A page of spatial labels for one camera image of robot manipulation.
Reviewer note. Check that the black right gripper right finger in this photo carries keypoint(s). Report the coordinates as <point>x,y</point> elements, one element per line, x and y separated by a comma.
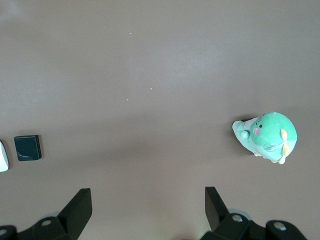
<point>215,210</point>

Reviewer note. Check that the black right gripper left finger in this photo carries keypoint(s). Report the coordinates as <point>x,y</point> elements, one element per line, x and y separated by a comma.
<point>77,212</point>

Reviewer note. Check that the white computer mouse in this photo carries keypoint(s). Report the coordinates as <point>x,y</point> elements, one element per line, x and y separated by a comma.
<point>3,157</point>

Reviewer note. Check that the green dinosaur plush toy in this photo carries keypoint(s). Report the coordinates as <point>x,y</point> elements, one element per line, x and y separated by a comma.
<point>272,130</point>

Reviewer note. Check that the brown table cover cloth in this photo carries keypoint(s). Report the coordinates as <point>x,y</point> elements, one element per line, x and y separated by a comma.
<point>150,75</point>

